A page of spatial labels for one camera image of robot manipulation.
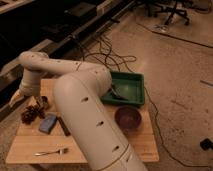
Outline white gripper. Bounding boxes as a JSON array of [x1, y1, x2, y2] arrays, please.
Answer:
[[9, 69, 42, 107]]

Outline silver metal fork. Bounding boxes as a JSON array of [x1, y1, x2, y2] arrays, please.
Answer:
[[34, 148, 69, 156]]

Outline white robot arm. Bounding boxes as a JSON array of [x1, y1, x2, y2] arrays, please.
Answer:
[[18, 51, 148, 171]]

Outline purple bowl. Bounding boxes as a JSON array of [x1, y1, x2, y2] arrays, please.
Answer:
[[114, 106, 142, 130]]

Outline dark red grape bunch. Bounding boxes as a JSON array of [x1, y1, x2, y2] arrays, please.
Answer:
[[21, 105, 45, 125]]

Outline small metal tin can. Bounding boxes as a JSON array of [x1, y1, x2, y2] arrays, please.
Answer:
[[36, 96, 49, 109]]

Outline blue sponge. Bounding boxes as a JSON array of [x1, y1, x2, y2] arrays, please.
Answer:
[[39, 114, 57, 134]]

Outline black rectangular block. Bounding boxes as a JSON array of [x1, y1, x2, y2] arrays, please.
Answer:
[[58, 117, 71, 136]]

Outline light wooden table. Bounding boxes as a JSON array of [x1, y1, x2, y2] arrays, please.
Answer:
[[5, 78, 160, 165]]

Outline grey object in tray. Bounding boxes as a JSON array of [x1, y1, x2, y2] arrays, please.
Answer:
[[111, 84, 128, 100]]

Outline black device on shelf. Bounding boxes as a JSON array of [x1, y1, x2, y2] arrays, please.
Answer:
[[64, 2, 97, 18]]

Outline green plastic tray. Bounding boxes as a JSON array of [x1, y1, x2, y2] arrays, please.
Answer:
[[101, 71, 145, 108]]

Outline black office chair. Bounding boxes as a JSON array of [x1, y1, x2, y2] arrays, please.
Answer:
[[133, 0, 192, 27]]

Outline black box on floor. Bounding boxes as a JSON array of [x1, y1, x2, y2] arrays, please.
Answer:
[[200, 138, 213, 150]]

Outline long metal shelf rail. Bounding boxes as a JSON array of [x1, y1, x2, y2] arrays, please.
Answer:
[[0, 0, 131, 93]]

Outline tangled black floor cables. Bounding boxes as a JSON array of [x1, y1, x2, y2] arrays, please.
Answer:
[[68, 33, 138, 74]]

